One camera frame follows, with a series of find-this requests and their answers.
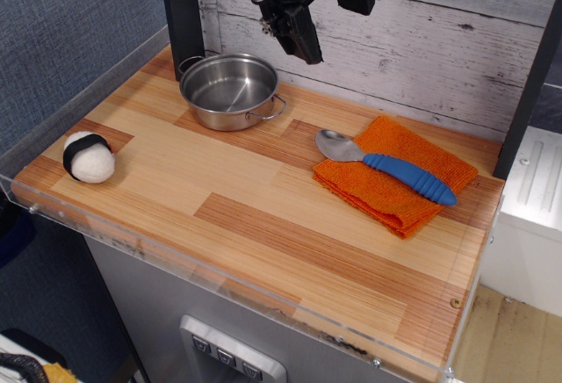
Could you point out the stainless steel pot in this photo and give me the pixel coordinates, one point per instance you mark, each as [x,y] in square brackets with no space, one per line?
[230,92]

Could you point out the orange folded cloth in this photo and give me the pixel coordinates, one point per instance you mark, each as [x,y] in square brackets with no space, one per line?
[399,208]

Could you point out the white black plush ball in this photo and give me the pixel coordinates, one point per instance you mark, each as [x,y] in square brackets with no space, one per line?
[88,158]

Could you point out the white grooved side cabinet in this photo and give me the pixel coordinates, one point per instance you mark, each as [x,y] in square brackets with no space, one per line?
[523,259]

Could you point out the grey toy fridge cabinet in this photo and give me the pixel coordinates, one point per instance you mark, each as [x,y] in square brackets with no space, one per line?
[151,303]

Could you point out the silver dispenser button panel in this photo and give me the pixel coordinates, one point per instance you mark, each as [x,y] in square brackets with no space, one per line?
[230,352]

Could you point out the yellow object bottom left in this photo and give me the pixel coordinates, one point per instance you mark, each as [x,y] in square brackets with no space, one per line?
[56,373]

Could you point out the black left vertical post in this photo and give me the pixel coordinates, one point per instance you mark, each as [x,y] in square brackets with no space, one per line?
[185,30]

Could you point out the black vertical post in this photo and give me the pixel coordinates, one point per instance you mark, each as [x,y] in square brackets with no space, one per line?
[531,91]
[185,30]

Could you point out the black right vertical post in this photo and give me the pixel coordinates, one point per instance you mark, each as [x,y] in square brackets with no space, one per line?
[531,91]

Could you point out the clear acrylic guard rail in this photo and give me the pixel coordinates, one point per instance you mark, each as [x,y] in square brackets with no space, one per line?
[241,215]

